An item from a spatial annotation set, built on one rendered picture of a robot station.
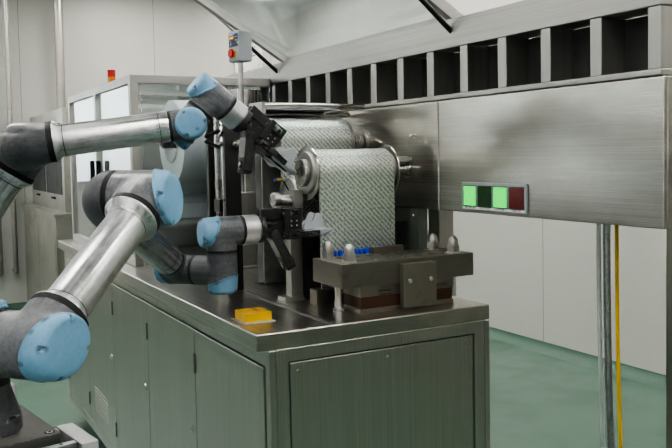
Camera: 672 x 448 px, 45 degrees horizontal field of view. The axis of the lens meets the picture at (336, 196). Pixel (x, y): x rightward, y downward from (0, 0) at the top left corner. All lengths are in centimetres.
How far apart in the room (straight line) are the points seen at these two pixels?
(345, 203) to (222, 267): 40
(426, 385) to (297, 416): 36
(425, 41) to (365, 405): 100
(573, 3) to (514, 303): 395
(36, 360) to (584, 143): 118
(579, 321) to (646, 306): 53
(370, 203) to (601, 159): 71
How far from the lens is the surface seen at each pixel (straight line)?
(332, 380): 196
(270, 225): 209
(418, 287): 209
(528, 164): 197
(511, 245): 563
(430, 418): 214
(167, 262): 203
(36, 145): 196
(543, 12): 196
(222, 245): 202
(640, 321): 492
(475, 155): 212
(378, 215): 226
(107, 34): 776
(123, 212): 167
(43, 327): 144
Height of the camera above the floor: 130
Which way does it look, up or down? 3 degrees down
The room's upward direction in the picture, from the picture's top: 1 degrees counter-clockwise
